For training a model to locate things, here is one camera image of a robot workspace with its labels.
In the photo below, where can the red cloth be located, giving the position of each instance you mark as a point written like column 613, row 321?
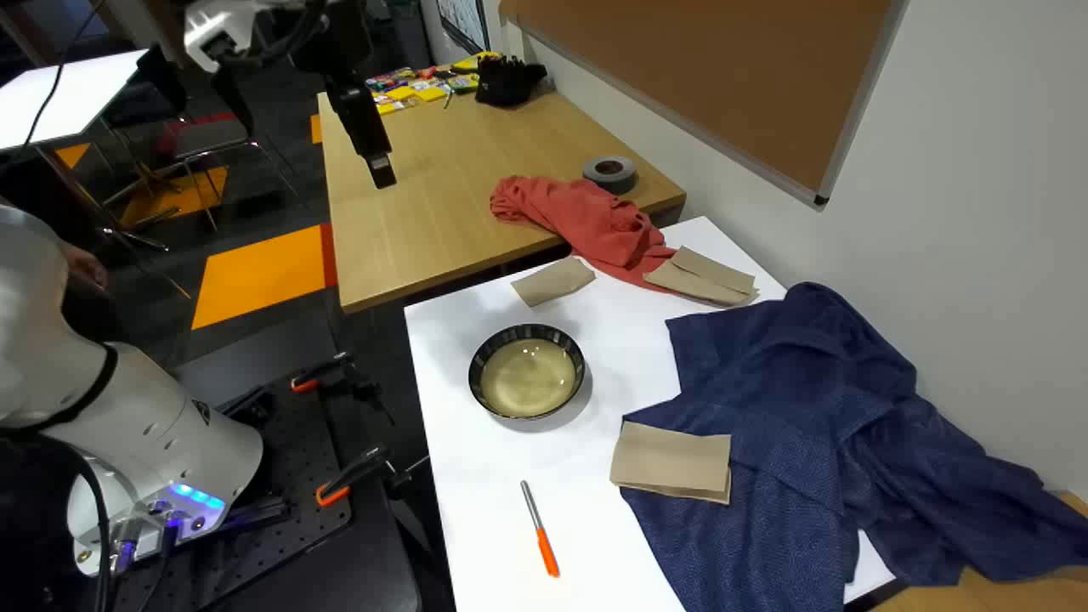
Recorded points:
column 588, row 226

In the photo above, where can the dark bowl with pale inside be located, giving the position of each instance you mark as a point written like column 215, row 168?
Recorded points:
column 527, row 374

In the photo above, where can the white desk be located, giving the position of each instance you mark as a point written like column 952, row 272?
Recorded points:
column 70, row 97

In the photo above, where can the brown paper napkin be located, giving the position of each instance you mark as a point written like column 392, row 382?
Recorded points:
column 708, row 277
column 551, row 281
column 672, row 460

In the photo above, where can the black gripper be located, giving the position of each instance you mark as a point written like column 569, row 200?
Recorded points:
column 359, row 114

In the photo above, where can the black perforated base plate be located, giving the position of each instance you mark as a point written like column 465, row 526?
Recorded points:
column 273, row 532

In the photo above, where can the small yellow toy block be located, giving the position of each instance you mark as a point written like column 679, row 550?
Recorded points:
column 389, row 108

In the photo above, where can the wooden table with tape roll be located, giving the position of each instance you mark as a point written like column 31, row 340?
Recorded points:
column 452, row 192

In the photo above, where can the orange and grey pen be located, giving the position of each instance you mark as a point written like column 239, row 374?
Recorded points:
column 542, row 528

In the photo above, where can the cork notice board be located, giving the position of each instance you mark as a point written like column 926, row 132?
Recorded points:
column 726, row 61

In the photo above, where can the wooden table under blue cloth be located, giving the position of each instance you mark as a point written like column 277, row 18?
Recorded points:
column 1020, row 592

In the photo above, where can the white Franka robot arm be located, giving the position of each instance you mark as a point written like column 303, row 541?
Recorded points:
column 125, row 430

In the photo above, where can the grey tape roll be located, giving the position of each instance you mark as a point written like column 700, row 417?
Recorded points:
column 609, row 173

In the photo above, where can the black glove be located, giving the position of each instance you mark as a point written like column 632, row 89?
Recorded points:
column 508, row 82

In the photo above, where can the dark blue cloth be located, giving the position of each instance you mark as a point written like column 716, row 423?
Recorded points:
column 816, row 443

